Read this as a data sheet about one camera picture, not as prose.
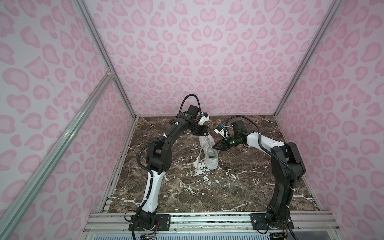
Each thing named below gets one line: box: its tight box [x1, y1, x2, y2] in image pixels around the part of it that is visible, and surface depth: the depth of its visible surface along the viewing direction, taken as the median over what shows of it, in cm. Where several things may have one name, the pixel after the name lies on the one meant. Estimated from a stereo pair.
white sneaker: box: [199, 134, 219, 170], surface depth 92 cm
